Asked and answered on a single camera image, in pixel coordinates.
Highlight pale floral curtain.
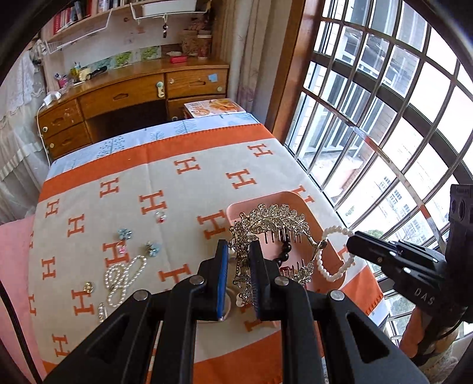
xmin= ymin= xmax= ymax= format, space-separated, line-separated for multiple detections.
xmin=229 ymin=0 xmax=281 ymax=122

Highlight white pearl bracelet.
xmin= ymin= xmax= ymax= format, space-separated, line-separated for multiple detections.
xmin=316 ymin=225 xmax=357 ymax=283

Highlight gold rhinestone hair comb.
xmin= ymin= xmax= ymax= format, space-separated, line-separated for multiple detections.
xmin=227 ymin=204 xmax=328 ymax=307

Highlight floral storage tins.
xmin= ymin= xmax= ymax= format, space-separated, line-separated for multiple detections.
xmin=180 ymin=20 xmax=213 ymax=58

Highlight white charger cable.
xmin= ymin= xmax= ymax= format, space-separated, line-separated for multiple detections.
xmin=36 ymin=104 xmax=50 ymax=163

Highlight food magazine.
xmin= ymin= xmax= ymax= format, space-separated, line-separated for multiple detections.
xmin=184 ymin=98 xmax=246 ymax=119

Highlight green wall pictures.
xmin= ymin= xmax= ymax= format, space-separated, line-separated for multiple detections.
xmin=107 ymin=46 xmax=161 ymax=69

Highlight white cord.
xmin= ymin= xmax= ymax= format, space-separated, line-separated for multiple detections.
xmin=222 ymin=288 xmax=245 ymax=319

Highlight white lace cloth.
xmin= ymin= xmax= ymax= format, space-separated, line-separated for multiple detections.
xmin=0 ymin=48 xmax=48 ymax=222

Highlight white wire shelf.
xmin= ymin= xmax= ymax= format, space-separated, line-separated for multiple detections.
xmin=44 ymin=0 xmax=215 ymax=56

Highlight metal window grille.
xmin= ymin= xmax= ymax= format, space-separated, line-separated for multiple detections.
xmin=284 ymin=0 xmax=473 ymax=333

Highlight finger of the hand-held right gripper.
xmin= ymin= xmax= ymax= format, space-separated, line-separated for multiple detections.
xmin=346 ymin=235 xmax=412 ymax=278
xmin=355 ymin=231 xmax=446 ymax=267

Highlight wooden window frame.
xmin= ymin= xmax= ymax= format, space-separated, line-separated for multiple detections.
xmin=266 ymin=0 xmax=326 ymax=141

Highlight wooden bookshelf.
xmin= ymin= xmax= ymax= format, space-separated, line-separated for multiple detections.
xmin=48 ymin=0 xmax=141 ymax=41

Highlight black bead bracelet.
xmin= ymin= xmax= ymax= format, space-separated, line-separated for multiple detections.
xmin=273 ymin=239 xmax=296 ymax=268

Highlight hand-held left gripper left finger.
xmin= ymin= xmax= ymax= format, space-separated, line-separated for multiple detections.
xmin=43 ymin=239 xmax=230 ymax=384

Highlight orange patterned blanket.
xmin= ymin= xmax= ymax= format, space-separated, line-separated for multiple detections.
xmin=27 ymin=123 xmax=385 ymax=384

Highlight white basket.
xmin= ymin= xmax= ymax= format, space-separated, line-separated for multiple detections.
xmin=140 ymin=0 xmax=196 ymax=17

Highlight wooden desk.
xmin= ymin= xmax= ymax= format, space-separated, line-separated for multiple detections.
xmin=35 ymin=59 xmax=230 ymax=159

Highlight row of books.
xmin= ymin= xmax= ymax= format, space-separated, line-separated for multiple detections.
xmin=52 ymin=0 xmax=130 ymax=34

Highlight person's right forearm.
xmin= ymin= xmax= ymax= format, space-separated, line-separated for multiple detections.
xmin=417 ymin=328 xmax=464 ymax=373

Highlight light blue bed sheet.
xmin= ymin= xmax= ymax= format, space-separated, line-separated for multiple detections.
xmin=46 ymin=113 xmax=267 ymax=178

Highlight long pearl necklace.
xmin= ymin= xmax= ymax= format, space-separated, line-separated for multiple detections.
xmin=104 ymin=255 xmax=147 ymax=307

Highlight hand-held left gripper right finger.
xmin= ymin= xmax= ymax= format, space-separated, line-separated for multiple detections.
xmin=247 ymin=242 xmax=431 ymax=384

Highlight pink plastic tray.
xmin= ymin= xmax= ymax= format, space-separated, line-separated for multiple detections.
xmin=197 ymin=190 xmax=346 ymax=331

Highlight pink cloth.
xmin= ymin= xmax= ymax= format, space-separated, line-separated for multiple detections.
xmin=0 ymin=214 xmax=45 ymax=381

